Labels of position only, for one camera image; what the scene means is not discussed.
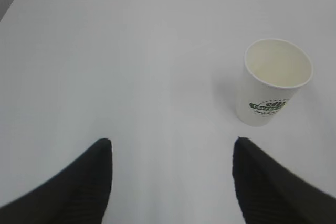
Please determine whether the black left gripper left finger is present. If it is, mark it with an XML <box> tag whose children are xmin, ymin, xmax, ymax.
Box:
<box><xmin>1</xmin><ymin>138</ymin><xmax>113</xmax><ymax>223</ymax></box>

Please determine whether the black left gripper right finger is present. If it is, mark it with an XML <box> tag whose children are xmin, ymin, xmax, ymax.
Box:
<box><xmin>232</xmin><ymin>137</ymin><xmax>335</xmax><ymax>223</ymax></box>

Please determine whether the white paper coffee cup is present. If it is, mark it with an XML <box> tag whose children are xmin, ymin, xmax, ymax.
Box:
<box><xmin>236</xmin><ymin>39</ymin><xmax>313</xmax><ymax>126</ymax></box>

